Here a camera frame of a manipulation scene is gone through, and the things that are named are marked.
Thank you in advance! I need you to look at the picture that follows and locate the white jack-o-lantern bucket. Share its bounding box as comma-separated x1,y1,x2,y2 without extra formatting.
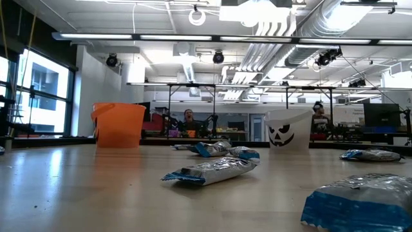
263,108,314,151

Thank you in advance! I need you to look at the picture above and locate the person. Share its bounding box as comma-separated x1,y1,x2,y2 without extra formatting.
181,108,200,139
310,101,330,133

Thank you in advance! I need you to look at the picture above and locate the black monitor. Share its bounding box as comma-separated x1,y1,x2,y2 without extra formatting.
138,101,152,123
363,102,401,127

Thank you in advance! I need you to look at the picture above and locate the orange plastic bucket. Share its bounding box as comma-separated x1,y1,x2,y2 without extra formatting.
91,102,147,149

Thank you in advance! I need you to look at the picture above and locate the long linear ceiling light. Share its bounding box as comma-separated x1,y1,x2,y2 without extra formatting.
51,32,412,46

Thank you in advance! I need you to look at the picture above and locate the large window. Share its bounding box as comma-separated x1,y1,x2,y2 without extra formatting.
0,48,77,138

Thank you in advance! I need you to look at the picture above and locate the black background rig frame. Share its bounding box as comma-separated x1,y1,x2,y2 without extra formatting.
285,85,336,136
167,82,216,139

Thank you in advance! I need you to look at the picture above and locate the black aluminium table frame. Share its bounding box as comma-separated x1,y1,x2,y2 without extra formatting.
0,137,412,151

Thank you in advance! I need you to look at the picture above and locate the silver air duct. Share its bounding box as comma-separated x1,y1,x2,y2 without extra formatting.
285,0,374,67

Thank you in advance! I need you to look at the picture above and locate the yellow cable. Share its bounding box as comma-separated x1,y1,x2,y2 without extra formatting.
0,0,38,97

